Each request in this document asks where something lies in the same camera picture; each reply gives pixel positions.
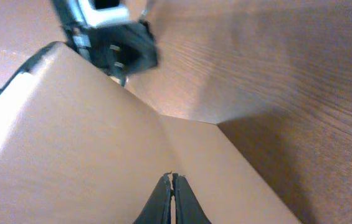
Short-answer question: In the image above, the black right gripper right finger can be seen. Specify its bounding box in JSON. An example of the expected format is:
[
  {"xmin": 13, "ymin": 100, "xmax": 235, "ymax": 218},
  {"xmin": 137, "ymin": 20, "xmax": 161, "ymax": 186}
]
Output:
[{"xmin": 172, "ymin": 173, "xmax": 211, "ymax": 224}]

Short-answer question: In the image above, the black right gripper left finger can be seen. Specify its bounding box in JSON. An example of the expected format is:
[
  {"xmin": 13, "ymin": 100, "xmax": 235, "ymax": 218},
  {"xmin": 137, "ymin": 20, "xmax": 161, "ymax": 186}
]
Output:
[{"xmin": 133, "ymin": 172, "xmax": 173, "ymax": 224}]

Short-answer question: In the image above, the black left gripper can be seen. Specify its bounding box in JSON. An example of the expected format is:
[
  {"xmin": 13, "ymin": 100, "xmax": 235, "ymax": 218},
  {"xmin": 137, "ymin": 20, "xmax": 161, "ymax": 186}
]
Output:
[{"xmin": 51, "ymin": 0, "xmax": 159, "ymax": 86}]

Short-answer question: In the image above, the brown cardboard box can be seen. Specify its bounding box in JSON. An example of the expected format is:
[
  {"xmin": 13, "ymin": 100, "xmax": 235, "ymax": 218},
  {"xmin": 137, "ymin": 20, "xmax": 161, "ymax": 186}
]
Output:
[{"xmin": 0, "ymin": 42, "xmax": 297, "ymax": 223}]

